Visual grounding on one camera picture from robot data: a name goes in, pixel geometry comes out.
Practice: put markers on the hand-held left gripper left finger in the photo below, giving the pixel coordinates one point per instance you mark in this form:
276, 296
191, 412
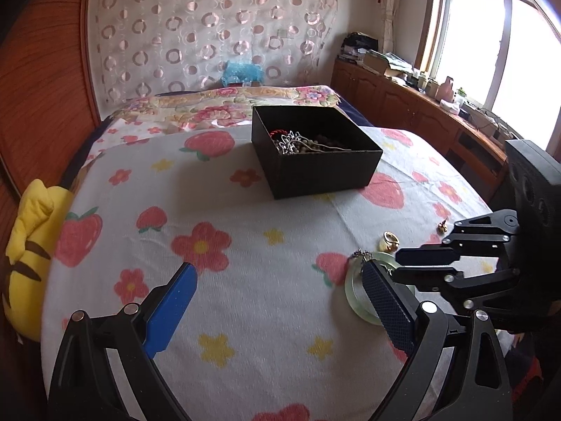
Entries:
171, 311

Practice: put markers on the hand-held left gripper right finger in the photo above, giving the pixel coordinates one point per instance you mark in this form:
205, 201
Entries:
388, 305

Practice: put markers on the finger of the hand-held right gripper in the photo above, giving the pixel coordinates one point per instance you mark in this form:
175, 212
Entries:
423, 257
420, 277

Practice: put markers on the pale green jade bangle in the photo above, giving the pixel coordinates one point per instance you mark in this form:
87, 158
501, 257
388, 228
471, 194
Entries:
355, 298

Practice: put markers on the black cardboard box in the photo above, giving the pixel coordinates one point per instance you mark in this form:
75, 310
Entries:
315, 175

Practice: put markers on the thin metal hairpin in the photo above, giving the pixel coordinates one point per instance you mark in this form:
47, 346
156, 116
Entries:
335, 146

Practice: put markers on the small rose gold earring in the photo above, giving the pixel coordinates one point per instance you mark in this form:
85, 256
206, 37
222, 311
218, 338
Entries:
442, 226

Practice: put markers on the strawberry flower print cloth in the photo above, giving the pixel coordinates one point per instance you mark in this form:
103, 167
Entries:
263, 272

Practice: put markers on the white tissue pack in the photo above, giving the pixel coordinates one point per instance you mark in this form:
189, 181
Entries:
450, 106

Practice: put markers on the brown wooden cabinet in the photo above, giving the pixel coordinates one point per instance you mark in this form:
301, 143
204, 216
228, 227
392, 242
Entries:
394, 105

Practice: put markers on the yellow plush toy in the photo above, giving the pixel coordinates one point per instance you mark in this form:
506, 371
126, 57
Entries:
30, 245

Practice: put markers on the dark blue blanket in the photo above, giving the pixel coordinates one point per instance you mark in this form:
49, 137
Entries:
357, 114

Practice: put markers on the pink bottle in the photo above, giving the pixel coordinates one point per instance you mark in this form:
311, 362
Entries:
446, 88

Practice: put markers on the group of small bottles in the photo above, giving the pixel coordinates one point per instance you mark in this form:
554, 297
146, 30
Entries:
425, 82

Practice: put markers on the white strawberry print sheet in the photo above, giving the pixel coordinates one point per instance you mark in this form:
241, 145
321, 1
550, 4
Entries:
144, 133

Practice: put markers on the floral blanket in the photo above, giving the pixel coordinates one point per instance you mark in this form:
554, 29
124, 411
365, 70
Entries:
197, 105

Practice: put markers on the dark pile of bags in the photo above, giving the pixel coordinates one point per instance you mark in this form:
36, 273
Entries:
359, 44

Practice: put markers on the wooden headboard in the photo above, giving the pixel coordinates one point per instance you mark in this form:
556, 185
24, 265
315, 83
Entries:
44, 96

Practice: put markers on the beige window curtain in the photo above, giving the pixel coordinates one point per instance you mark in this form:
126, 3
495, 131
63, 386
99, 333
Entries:
390, 8

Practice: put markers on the circle pattern sheer curtain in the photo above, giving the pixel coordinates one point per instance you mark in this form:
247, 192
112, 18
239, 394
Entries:
210, 30

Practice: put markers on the wooden frame window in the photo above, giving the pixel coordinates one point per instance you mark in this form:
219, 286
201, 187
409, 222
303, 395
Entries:
491, 44

